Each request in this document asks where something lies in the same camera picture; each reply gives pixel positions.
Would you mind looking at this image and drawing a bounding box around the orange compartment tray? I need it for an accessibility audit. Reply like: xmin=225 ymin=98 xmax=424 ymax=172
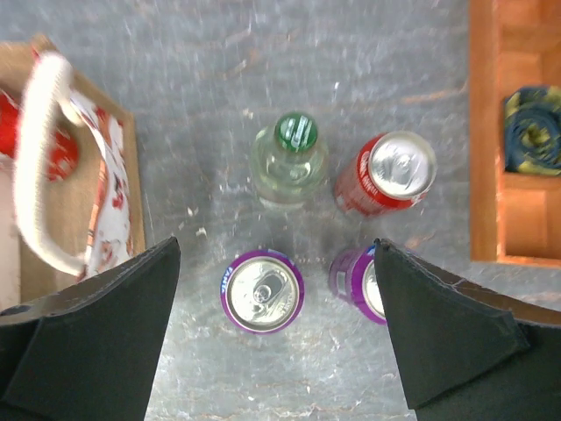
xmin=469 ymin=1 xmax=560 ymax=268

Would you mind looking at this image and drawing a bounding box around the rolled green blue sock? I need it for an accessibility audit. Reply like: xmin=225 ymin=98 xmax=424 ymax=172
xmin=504 ymin=85 xmax=560 ymax=176

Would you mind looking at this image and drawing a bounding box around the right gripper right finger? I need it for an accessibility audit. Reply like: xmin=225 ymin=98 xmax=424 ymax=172
xmin=374 ymin=239 xmax=560 ymax=420

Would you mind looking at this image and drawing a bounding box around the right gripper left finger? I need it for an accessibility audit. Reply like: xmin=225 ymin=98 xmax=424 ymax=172
xmin=1 ymin=237 xmax=181 ymax=420

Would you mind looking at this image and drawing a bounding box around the purple soda can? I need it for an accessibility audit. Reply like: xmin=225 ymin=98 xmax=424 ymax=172
xmin=220 ymin=249 xmax=305 ymax=334
xmin=328 ymin=245 xmax=387 ymax=325

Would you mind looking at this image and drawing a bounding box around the red soda can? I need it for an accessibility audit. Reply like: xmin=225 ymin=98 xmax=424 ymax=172
xmin=1 ymin=89 xmax=79 ymax=182

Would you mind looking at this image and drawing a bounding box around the brown paper bag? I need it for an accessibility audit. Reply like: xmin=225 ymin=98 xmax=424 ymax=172
xmin=1 ymin=35 xmax=146 ymax=309

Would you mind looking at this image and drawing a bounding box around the silver soda can front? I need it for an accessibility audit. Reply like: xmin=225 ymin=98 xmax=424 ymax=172
xmin=334 ymin=131 xmax=437 ymax=218

